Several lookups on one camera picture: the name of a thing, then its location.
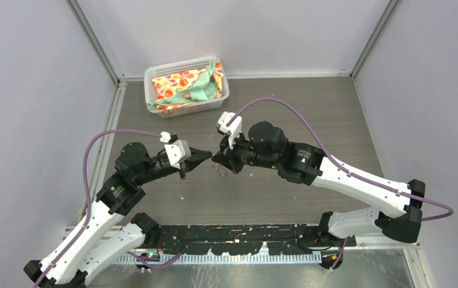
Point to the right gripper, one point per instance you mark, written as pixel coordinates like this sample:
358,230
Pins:
226,154

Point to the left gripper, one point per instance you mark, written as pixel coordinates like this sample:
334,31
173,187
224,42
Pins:
196,157

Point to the metal key organizer plate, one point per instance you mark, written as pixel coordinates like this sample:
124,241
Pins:
220,170

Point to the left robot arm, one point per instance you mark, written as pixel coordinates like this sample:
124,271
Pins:
79,257

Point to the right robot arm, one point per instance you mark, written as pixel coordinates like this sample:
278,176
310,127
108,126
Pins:
394,208

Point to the white plastic basket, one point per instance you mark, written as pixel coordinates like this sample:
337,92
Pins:
162,70

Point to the floral cloth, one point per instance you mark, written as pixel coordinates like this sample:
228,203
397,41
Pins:
177,90

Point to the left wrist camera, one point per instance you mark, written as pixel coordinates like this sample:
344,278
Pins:
171,141

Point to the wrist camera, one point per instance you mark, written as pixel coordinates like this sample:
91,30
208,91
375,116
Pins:
171,141
230,126

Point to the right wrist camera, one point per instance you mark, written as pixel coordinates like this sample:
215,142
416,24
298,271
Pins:
230,126

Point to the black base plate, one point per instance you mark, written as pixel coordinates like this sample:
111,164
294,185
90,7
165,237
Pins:
279,239

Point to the white cable duct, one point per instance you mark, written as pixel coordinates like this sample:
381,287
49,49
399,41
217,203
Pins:
225,258

